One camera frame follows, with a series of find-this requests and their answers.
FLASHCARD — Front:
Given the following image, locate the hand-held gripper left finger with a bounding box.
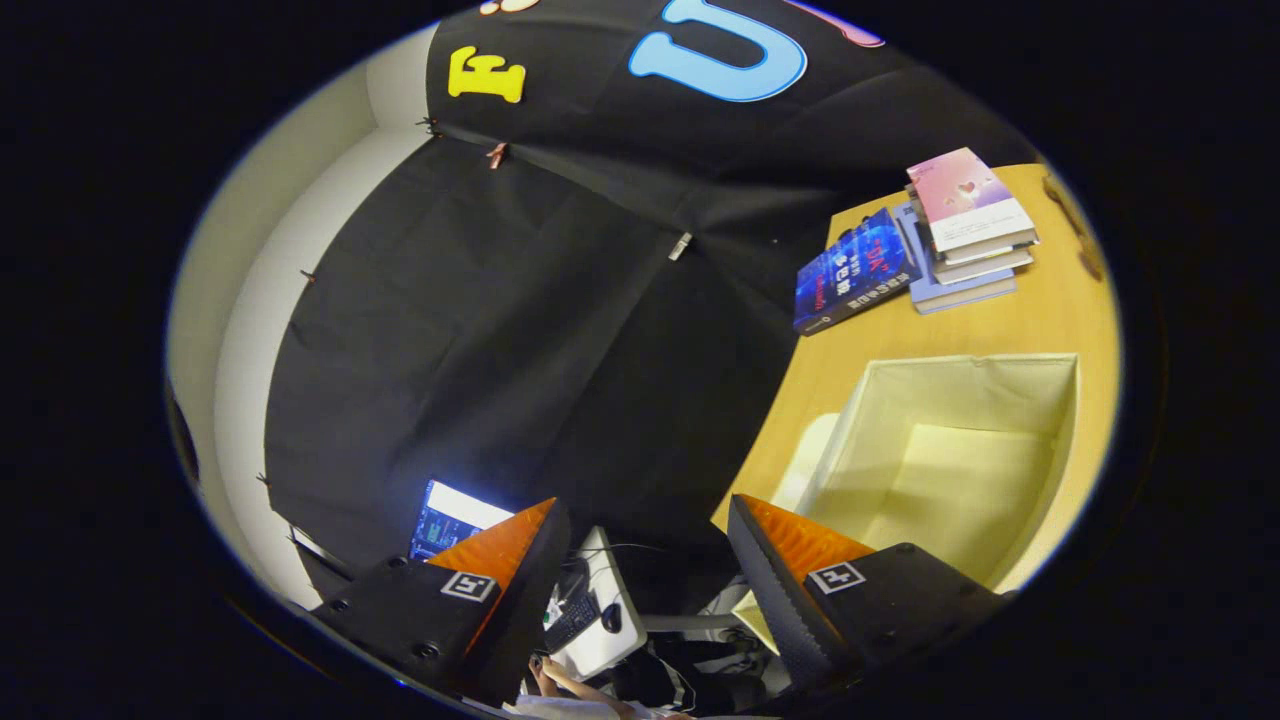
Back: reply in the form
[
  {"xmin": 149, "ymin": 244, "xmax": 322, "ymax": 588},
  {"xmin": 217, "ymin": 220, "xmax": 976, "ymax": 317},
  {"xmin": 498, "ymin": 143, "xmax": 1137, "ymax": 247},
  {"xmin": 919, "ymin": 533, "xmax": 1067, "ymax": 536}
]
[{"xmin": 310, "ymin": 497, "xmax": 573, "ymax": 706}]

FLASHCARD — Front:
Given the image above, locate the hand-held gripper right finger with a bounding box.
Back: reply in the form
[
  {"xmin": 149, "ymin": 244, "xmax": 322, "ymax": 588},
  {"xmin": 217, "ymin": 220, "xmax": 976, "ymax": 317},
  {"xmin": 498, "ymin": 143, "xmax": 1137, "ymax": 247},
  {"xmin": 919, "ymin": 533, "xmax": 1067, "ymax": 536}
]
[{"xmin": 727, "ymin": 494, "xmax": 1013, "ymax": 701}]

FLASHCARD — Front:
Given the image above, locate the black keyboard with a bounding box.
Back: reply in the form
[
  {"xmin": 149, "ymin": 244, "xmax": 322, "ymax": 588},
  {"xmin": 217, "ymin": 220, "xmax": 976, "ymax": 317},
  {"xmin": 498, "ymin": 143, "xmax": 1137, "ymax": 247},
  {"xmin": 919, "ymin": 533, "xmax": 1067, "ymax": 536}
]
[{"xmin": 545, "ymin": 590, "xmax": 602, "ymax": 656}]

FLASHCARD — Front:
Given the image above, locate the white side desk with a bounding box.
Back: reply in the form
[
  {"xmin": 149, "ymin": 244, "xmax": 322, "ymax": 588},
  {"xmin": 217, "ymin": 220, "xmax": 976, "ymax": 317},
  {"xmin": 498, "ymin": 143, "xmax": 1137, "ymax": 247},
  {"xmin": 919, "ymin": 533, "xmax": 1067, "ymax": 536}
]
[{"xmin": 545, "ymin": 527, "xmax": 649, "ymax": 681}]

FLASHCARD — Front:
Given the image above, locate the laptop with lit screen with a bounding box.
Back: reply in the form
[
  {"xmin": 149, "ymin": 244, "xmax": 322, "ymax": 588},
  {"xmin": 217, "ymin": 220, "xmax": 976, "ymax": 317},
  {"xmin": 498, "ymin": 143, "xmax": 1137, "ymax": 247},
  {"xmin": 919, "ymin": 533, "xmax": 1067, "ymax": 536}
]
[{"xmin": 410, "ymin": 480, "xmax": 516, "ymax": 561}]

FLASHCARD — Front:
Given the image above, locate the black backdrop cloth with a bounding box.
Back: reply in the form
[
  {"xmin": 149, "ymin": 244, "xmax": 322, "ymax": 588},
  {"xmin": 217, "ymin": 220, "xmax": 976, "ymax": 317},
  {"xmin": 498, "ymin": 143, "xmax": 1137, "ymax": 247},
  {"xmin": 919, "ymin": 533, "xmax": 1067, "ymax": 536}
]
[{"xmin": 262, "ymin": 0, "xmax": 1041, "ymax": 601}]

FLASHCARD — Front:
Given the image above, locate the dark blue book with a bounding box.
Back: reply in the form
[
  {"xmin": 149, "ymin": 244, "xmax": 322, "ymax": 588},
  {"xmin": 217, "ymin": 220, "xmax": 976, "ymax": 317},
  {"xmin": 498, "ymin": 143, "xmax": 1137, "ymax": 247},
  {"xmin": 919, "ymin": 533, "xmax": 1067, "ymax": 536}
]
[{"xmin": 793, "ymin": 207, "xmax": 923, "ymax": 336}]

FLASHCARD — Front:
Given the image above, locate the pale blue book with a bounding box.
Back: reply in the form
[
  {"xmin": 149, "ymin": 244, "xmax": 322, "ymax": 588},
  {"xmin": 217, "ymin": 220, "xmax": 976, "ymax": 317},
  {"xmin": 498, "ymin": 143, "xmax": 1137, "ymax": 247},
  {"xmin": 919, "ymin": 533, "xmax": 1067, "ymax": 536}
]
[{"xmin": 893, "ymin": 203, "xmax": 1018, "ymax": 316}]

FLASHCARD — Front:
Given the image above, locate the thin white book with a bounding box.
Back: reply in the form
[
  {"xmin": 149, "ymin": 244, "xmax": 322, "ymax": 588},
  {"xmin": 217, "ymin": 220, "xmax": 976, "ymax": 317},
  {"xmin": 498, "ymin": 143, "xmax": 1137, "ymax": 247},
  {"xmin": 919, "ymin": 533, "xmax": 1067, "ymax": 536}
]
[
  {"xmin": 940, "ymin": 240, "xmax": 1039, "ymax": 269},
  {"xmin": 933, "ymin": 250, "xmax": 1035, "ymax": 287}
]

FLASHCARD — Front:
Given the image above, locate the pink cover book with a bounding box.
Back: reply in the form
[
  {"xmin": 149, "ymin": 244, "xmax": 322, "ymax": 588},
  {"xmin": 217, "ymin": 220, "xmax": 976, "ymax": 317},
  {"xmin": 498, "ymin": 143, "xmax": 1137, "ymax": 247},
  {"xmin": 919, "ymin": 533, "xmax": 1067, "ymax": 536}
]
[{"xmin": 906, "ymin": 147, "xmax": 1041, "ymax": 254}]

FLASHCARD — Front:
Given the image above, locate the grey metal table frame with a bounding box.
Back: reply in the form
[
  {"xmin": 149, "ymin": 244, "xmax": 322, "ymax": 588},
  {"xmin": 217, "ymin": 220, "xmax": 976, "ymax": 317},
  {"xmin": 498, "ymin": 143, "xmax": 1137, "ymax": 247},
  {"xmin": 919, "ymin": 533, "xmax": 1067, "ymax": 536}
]
[{"xmin": 640, "ymin": 600, "xmax": 746, "ymax": 641}]

